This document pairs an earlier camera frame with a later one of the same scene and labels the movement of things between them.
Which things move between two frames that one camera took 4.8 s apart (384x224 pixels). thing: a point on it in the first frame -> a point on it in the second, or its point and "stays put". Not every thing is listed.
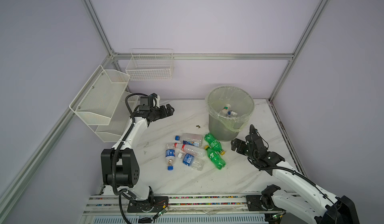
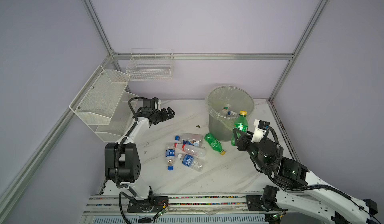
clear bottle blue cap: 170,156 stays put
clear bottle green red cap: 226,107 stays put
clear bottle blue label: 231,112 stays put
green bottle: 216,158 -> 240,124
